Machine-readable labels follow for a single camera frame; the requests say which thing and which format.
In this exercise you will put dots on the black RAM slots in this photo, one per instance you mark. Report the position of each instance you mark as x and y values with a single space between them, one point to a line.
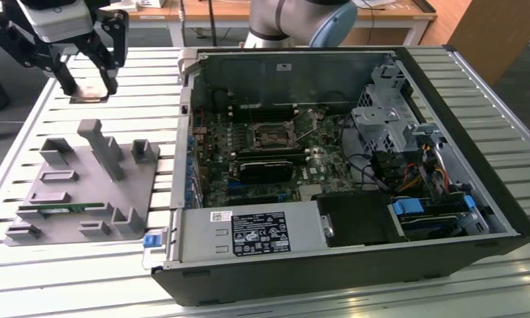
269 155
265 112

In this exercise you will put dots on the CPU socket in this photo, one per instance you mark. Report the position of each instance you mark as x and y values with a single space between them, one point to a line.
273 136

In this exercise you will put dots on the green motherboard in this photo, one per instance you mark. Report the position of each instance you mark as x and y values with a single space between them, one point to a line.
326 165

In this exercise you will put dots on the black graphics card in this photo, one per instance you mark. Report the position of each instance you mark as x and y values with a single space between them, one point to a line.
265 172

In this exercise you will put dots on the small blue clip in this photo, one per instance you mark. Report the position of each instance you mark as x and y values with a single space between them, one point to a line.
468 202

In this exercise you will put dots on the blue disk carrier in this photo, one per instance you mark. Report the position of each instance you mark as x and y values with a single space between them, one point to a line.
406 207

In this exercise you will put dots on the silver drive cage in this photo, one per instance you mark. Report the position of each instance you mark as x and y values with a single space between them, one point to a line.
379 129

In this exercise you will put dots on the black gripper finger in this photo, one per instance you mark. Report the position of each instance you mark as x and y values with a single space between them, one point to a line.
117 39
34 53

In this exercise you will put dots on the grey parts rack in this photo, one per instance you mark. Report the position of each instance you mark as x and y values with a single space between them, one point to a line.
91 185

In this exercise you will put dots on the black fan shroud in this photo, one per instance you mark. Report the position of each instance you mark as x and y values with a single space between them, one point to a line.
356 218

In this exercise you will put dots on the white grey camera box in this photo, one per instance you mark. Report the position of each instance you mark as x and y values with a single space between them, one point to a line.
57 20

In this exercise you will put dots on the green RAM stick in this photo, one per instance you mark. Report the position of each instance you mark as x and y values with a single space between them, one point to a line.
61 207

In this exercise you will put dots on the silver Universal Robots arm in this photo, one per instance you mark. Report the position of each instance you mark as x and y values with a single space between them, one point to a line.
282 16

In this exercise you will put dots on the metal locking lever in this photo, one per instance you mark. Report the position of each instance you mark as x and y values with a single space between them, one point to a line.
311 130

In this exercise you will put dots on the white paper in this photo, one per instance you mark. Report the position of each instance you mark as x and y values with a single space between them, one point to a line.
370 3

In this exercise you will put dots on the wooden cabinet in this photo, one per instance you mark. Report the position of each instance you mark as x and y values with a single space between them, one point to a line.
498 36

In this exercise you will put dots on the silver power supply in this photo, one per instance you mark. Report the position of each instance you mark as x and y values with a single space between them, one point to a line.
198 232

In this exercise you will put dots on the wooden desk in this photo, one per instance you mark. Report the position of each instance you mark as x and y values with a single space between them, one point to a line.
194 16

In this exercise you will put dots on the blue case latch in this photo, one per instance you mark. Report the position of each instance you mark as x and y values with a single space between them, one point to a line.
154 241

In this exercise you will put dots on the black PC case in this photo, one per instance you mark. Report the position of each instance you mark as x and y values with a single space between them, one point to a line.
316 281

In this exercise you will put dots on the silver CPU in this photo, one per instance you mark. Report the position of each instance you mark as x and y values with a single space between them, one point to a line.
89 92

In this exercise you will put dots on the small silver heatsink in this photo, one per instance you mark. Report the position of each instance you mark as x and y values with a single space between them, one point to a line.
310 192

